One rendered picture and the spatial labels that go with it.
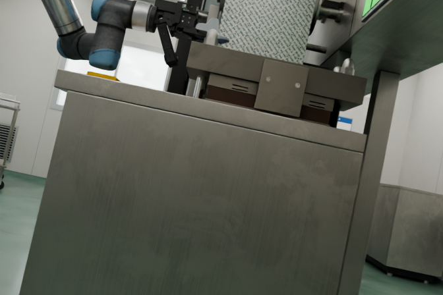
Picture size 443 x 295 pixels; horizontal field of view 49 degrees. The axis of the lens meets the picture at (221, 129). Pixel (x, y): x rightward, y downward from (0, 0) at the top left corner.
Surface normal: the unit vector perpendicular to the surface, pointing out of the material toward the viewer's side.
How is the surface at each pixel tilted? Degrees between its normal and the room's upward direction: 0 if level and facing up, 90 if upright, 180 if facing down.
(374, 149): 90
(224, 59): 90
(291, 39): 90
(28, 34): 90
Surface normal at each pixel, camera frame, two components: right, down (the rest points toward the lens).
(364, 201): 0.02, -0.07
